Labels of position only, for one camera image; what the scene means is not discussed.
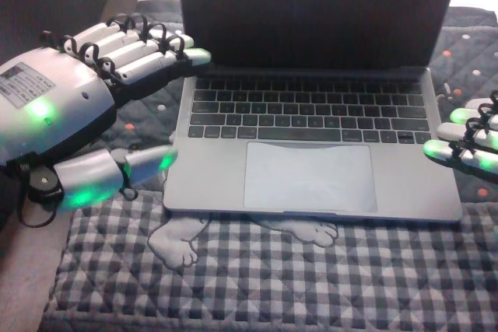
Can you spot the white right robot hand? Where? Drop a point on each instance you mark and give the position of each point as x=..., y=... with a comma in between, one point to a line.
x=467, y=141

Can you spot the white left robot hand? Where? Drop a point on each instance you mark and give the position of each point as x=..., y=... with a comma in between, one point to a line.
x=58, y=91

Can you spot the silver laptop with black keys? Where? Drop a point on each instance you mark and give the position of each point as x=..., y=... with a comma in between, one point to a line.
x=311, y=176

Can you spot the grey checked quilt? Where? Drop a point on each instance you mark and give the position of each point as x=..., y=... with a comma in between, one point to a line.
x=272, y=277

